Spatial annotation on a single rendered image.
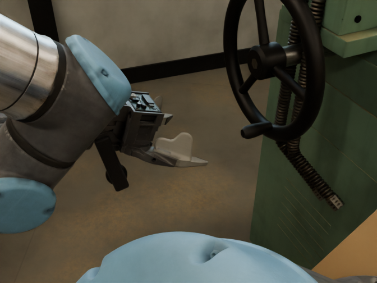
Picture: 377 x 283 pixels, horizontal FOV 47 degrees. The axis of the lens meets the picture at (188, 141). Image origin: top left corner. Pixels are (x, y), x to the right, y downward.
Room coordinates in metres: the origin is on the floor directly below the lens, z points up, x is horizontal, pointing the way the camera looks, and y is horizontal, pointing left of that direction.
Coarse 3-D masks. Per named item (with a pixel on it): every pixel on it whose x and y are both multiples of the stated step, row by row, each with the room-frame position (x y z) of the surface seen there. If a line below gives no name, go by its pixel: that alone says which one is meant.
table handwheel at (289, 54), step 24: (240, 0) 0.76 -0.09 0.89; (288, 0) 0.63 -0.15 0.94; (264, 24) 0.70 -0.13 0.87; (312, 24) 0.59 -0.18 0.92; (264, 48) 0.67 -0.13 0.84; (288, 48) 0.70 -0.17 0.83; (312, 48) 0.57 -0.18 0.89; (240, 72) 0.77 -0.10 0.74; (264, 72) 0.65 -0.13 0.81; (312, 72) 0.56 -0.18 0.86; (240, 96) 0.73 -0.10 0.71; (312, 96) 0.55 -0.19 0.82; (264, 120) 0.67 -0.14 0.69; (312, 120) 0.56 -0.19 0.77
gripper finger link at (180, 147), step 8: (176, 136) 0.54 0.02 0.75; (184, 136) 0.54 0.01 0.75; (160, 144) 0.54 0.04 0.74; (168, 144) 0.54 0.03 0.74; (176, 144) 0.54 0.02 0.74; (184, 144) 0.54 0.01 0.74; (160, 152) 0.53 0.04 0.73; (168, 152) 0.54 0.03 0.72; (176, 152) 0.54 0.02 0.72; (184, 152) 0.54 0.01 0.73; (184, 160) 0.53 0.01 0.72; (192, 160) 0.53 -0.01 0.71; (200, 160) 0.54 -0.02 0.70
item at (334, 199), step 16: (320, 0) 0.69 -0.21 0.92; (320, 16) 0.69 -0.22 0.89; (304, 64) 0.68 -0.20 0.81; (304, 80) 0.67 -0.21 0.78; (288, 96) 0.71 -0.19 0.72; (288, 144) 0.66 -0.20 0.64; (304, 160) 0.64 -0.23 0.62; (304, 176) 0.64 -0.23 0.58; (320, 176) 0.62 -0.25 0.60; (320, 192) 0.59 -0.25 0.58; (336, 208) 0.57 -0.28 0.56
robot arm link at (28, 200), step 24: (0, 120) 0.44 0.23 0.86; (0, 144) 0.37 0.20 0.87; (0, 168) 0.35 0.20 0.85; (24, 168) 0.35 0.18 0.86; (48, 168) 0.35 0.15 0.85; (0, 192) 0.32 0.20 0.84; (24, 192) 0.33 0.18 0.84; (48, 192) 0.35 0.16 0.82; (0, 216) 0.33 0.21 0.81; (24, 216) 0.33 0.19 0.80; (48, 216) 0.34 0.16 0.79
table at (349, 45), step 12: (288, 12) 0.77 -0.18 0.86; (324, 36) 0.68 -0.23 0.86; (336, 36) 0.66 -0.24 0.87; (348, 36) 0.65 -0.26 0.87; (360, 36) 0.65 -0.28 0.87; (372, 36) 0.65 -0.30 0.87; (336, 48) 0.65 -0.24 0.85; (348, 48) 0.63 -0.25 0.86; (360, 48) 0.65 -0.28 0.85; (372, 48) 0.66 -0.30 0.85
